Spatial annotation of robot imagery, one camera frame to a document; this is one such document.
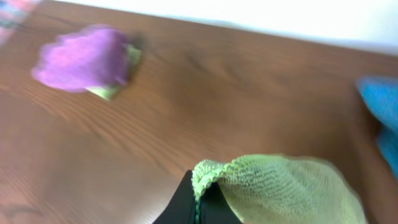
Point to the large green microfiber cloth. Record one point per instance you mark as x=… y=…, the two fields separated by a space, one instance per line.
x=269 y=188

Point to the blue crumpled cloth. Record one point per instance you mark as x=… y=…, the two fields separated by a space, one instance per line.
x=380 y=97

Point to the green folded cloth under purple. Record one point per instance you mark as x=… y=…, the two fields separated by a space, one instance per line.
x=108 y=92

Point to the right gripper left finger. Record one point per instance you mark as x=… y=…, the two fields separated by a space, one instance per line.
x=181 y=208

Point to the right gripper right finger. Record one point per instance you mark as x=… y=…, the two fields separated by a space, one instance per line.
x=214 y=209

